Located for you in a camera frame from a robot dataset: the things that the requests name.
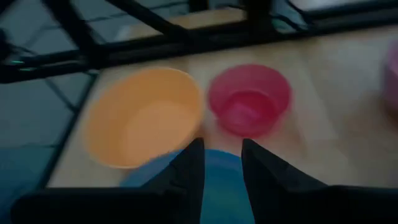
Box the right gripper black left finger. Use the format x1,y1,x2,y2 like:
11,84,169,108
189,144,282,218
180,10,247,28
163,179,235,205
141,138,206,224

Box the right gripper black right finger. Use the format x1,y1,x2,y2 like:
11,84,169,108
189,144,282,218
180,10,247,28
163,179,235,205
241,138,328,224

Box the blue-green plastic bowl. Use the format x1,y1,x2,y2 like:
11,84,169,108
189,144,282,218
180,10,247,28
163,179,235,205
119,148,257,224

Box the small pink-red plastic bowl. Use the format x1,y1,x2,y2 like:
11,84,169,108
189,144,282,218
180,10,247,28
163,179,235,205
206,63,293,139

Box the large orange plastic bowl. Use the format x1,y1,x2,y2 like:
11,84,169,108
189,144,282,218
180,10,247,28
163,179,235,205
83,67,205,170

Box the pale purple plastic bowl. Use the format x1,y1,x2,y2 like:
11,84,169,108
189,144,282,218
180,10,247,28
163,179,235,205
381,40,398,116

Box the black aluminium table frame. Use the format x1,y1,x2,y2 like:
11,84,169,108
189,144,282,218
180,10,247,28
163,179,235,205
0,0,398,190

